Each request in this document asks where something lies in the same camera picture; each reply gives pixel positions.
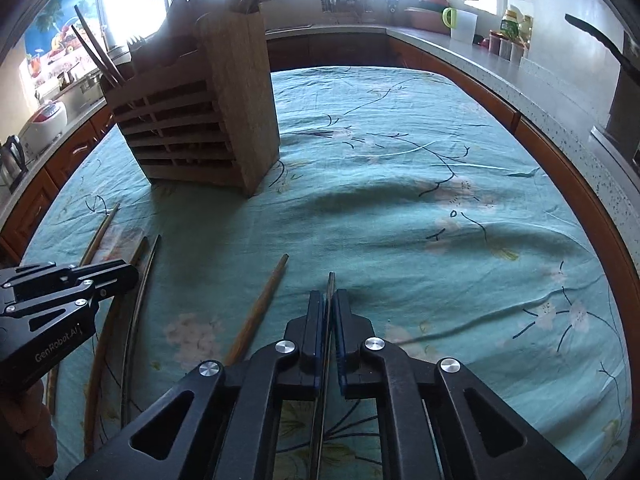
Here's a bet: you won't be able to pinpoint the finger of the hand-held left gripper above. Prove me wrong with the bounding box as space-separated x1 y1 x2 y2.
0 259 139 301
0 292 101 341

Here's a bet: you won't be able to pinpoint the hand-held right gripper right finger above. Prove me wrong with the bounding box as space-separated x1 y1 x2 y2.
333 289 588 480

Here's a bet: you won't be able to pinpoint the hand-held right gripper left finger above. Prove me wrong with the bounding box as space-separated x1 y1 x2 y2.
65 290 328 480

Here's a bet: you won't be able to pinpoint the metal chopstick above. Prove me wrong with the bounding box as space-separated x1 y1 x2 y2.
73 5 128 86
309 271 337 480
70 23 121 89
121 234 162 428

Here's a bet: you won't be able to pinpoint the wooden utensil holder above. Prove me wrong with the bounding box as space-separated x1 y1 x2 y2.
100 0 281 198

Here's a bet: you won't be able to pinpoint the steel fork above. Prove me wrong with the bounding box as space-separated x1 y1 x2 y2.
126 34 153 58

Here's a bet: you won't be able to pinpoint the person's left hand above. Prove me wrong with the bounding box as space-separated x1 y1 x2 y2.
0 375 56 468

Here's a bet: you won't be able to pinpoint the turquoise floral tablecloth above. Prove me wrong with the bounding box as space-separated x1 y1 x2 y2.
20 66 633 480

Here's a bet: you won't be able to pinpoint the steel electric kettle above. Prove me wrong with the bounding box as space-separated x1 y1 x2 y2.
0 135 28 188

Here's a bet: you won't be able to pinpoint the white pink rice cooker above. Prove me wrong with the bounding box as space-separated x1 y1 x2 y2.
19 101 68 153

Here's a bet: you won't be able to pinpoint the small steel pot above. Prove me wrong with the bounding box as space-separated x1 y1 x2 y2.
70 72 108 106

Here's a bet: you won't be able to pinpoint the red bowl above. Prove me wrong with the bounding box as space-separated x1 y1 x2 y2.
405 0 453 28

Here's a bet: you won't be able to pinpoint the gas stove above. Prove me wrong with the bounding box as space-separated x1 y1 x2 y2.
590 122 640 171

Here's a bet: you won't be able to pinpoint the spice jars on counter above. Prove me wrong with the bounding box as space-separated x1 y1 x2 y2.
500 9 521 41

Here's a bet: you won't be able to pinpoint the fruit and palm wall poster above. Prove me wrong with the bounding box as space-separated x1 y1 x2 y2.
20 0 101 93

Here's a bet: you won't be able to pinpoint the white cup green handle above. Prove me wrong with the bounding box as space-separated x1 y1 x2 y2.
442 6 480 43

